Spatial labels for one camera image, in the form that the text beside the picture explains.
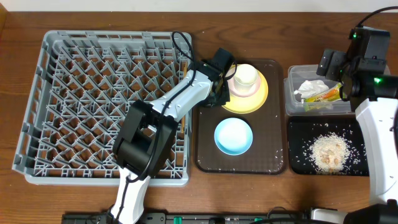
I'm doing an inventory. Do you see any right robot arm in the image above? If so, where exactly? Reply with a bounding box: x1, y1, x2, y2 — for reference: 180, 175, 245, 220
311, 49, 397, 223

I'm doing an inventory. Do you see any pile of rice waste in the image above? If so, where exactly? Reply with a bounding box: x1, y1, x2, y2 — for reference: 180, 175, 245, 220
295, 123, 368, 175

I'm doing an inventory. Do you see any cream plastic cup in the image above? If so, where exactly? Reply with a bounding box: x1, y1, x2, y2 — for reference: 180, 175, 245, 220
233, 64, 258, 91

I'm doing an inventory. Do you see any white tissue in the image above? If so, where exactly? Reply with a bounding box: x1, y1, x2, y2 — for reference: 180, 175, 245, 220
294, 80, 329, 99

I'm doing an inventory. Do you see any black plastic tray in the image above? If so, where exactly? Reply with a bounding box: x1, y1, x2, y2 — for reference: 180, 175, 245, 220
286, 116, 371, 177

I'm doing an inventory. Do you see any yellow plastic plate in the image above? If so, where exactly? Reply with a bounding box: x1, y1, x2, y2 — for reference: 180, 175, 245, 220
223, 70, 268, 114

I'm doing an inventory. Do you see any grey dishwasher rack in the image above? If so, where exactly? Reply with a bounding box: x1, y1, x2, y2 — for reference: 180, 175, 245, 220
12, 30, 192, 186

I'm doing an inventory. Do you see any dark brown serving tray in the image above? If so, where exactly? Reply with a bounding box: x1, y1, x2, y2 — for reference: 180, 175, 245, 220
193, 59, 286, 175

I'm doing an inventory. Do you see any wooden chopstick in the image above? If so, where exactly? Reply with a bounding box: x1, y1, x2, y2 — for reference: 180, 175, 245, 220
181, 63, 187, 134

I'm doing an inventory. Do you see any clear plastic bin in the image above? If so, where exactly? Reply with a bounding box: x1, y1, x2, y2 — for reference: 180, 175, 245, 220
284, 65, 352, 116

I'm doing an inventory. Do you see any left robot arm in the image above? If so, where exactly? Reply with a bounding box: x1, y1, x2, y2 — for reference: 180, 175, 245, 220
107, 57, 236, 223

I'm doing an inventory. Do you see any yellow pandan cake wrapper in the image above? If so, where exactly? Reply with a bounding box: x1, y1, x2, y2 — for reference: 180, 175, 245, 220
303, 83, 343, 103

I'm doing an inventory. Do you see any pink plastic bowl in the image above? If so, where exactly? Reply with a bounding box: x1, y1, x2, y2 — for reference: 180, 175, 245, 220
226, 64, 262, 98

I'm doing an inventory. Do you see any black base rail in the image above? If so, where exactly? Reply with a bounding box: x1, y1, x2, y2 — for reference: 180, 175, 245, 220
61, 210, 313, 224

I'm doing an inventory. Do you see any light blue rice bowl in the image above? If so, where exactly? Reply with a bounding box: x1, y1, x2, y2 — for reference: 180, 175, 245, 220
214, 118, 254, 156

